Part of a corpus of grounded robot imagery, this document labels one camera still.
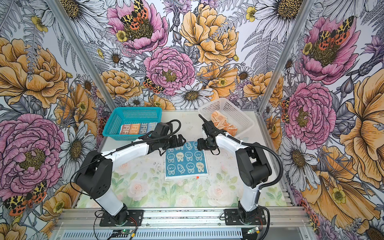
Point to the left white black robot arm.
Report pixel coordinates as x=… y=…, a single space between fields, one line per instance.
x=94 y=176

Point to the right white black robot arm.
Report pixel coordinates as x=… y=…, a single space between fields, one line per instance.
x=253 y=165

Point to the white plastic basket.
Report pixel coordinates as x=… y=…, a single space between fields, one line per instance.
x=235 y=116

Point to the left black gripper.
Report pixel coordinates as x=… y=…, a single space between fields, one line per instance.
x=175 y=143

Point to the white vented cable duct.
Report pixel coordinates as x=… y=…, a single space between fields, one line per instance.
x=154 y=234

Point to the blue patterned towel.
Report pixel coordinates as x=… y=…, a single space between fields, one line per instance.
x=185 y=162

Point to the right aluminium frame post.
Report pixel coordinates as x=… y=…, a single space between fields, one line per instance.
x=291 y=40

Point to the orange patterned towel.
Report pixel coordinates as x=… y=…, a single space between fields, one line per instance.
x=220 y=121

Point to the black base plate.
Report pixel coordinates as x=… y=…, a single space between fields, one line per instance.
x=128 y=218
x=237 y=217

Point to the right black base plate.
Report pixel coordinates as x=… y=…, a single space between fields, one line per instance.
x=237 y=217

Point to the teal plastic basket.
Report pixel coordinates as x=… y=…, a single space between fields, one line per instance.
x=130 y=115

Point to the striped lettered towel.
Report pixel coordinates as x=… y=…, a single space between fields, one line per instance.
x=137 y=129

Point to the aluminium front rail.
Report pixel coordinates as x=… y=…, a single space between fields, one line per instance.
x=184 y=218

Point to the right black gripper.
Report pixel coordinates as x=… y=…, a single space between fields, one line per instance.
x=201 y=146

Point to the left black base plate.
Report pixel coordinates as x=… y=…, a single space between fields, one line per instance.
x=128 y=218

